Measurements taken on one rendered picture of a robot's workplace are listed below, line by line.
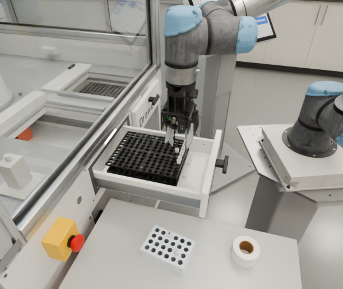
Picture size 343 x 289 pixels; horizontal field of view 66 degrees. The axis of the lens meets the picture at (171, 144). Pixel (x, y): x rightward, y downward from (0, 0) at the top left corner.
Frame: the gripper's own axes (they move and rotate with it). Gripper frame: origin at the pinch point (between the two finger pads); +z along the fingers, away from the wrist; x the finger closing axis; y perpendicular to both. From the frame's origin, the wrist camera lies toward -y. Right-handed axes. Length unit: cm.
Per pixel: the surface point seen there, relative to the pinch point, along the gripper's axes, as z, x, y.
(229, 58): 12, 6, -101
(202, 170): 13.8, 6.9, -4.7
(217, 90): 32, 2, -97
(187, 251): 17.6, 8.0, 22.2
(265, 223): 54, 36, -20
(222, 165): 6.3, 13.0, -0.4
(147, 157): 7.5, -9.9, 0.9
